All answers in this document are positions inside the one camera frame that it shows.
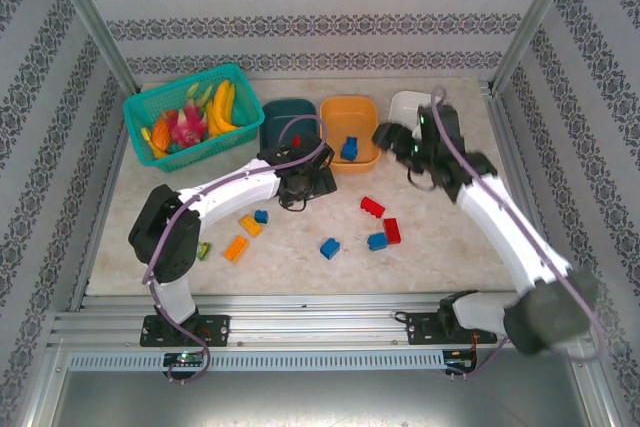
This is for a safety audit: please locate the yellow lego brick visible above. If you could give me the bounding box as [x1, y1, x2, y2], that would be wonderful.
[237, 214, 263, 238]

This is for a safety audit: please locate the orange lego brick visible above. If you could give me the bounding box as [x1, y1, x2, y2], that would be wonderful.
[222, 235, 251, 263]

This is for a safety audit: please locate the white plastic container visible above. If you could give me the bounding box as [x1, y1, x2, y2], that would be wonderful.
[388, 90, 436, 124]

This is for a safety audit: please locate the orange plastic container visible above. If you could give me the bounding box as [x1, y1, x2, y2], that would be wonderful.
[318, 94, 382, 176]

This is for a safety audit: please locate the dark teal plastic container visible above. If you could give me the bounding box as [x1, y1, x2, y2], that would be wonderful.
[258, 98, 321, 163]

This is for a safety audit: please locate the yellow toy banana bunch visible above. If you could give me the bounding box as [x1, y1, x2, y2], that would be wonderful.
[205, 78, 241, 137]

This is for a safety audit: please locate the pink toy dragon fruit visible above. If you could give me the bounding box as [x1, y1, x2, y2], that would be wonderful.
[167, 99, 209, 148]

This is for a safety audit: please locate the orange toy fruit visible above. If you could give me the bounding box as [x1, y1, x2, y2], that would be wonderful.
[151, 116, 175, 148]

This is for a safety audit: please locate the teal plastic basket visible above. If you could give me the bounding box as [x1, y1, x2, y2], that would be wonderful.
[122, 63, 266, 174]

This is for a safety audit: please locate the small controller circuit board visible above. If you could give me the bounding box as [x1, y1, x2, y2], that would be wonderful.
[163, 352, 207, 368]
[444, 354, 479, 373]

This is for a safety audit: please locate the aluminium side rail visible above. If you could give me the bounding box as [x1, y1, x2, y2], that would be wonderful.
[68, 91, 139, 312]
[479, 79, 551, 248]

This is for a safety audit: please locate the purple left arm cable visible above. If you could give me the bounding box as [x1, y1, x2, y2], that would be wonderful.
[142, 114, 331, 388]

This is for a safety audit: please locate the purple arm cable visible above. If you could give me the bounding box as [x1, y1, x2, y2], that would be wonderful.
[429, 86, 609, 383]
[142, 114, 331, 388]

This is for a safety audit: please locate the aluminium front rail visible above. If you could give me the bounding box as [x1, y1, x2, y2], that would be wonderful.
[47, 291, 599, 351]

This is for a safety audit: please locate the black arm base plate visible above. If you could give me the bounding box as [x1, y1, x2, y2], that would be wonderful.
[141, 314, 231, 348]
[405, 311, 496, 347]

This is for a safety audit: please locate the aluminium frame post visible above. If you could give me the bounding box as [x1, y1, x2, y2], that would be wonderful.
[489, 0, 591, 96]
[39, 0, 144, 96]

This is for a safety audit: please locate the slotted grey cable duct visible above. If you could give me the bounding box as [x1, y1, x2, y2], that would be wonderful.
[64, 349, 449, 373]

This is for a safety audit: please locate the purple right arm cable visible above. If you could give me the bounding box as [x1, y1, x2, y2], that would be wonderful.
[429, 86, 609, 383]

